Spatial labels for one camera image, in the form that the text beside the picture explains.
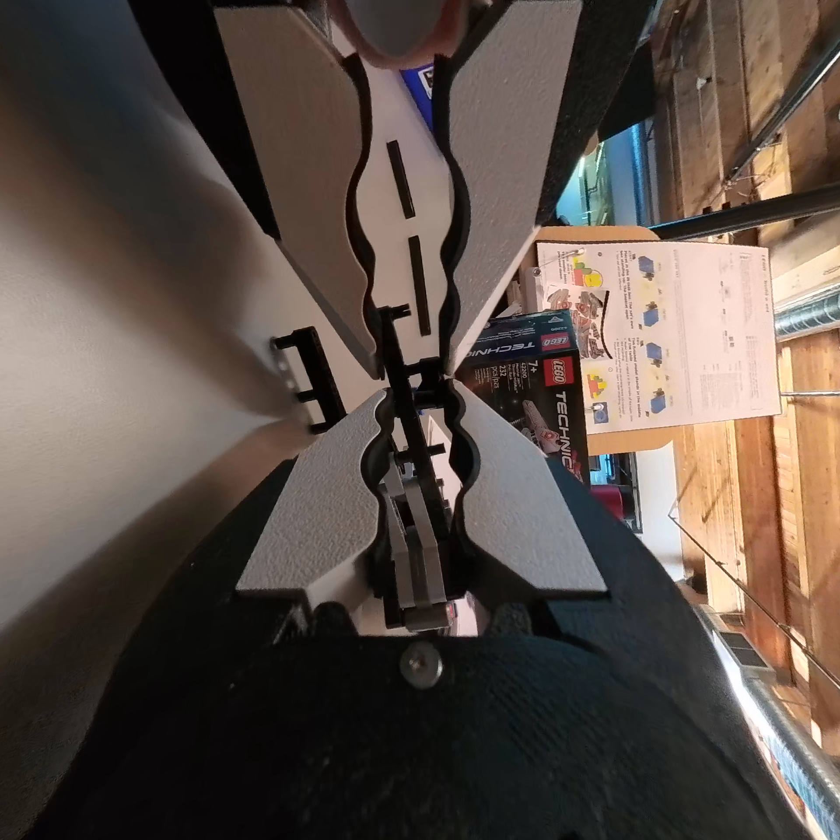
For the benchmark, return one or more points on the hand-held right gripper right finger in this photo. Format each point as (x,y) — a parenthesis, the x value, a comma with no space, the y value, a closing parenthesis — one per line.
(525,512)

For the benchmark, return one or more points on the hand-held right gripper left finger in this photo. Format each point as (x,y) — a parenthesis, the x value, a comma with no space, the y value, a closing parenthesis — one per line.
(308,512)

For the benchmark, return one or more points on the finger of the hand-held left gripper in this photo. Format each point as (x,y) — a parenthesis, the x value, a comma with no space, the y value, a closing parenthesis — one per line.
(505,144)
(295,164)

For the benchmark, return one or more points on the grey black brick model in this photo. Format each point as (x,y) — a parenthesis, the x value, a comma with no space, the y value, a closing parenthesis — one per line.
(420,551)

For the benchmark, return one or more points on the grey desk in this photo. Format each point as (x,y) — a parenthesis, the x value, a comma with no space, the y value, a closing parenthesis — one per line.
(98,295)

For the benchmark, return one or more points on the red object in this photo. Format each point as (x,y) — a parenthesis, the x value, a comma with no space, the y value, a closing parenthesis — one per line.
(607,502)

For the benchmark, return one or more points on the blue container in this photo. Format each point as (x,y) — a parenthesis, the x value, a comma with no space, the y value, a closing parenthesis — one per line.
(420,92)

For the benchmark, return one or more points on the short black toy beam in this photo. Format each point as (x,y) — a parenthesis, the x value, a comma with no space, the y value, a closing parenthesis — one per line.
(400,177)

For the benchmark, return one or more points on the dark building toy box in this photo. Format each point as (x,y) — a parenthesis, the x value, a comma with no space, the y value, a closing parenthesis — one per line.
(525,367)

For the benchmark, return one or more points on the long black toy beam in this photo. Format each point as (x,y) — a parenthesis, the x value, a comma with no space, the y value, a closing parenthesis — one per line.
(420,289)

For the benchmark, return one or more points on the dark metal pole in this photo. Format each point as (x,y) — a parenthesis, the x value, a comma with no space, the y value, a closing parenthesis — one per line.
(754,213)

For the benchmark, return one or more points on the printed paper sheet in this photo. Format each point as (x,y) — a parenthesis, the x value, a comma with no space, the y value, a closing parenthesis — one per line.
(709,328)

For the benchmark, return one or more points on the silver ventilation duct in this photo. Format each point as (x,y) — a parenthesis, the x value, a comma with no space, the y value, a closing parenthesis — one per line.
(814,312)
(787,728)

